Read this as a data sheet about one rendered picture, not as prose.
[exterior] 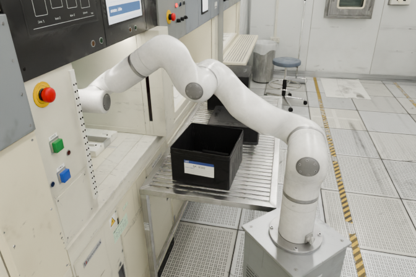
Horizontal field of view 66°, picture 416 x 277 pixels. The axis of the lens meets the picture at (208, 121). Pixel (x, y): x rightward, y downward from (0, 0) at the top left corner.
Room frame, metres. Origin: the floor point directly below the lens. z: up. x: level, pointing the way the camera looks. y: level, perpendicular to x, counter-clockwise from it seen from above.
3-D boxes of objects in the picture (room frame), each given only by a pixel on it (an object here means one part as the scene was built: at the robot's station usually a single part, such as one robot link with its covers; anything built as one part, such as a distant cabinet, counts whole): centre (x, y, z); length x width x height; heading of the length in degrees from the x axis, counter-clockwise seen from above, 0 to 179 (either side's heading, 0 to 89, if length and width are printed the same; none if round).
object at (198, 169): (1.31, 0.00, 0.85); 0.28 x 0.28 x 0.17; 72
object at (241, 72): (2.16, -0.16, 0.89); 0.29 x 0.29 x 0.25; 79
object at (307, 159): (0.85, -0.30, 1.07); 0.19 x 0.12 x 0.24; 165
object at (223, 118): (1.72, -0.16, 0.83); 0.29 x 0.29 x 0.13; 78
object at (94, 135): (1.38, 0.59, 0.89); 0.22 x 0.21 x 0.04; 77
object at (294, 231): (0.89, -0.31, 0.85); 0.19 x 0.19 x 0.18
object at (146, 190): (1.73, -0.13, 0.38); 1.30 x 0.60 x 0.76; 167
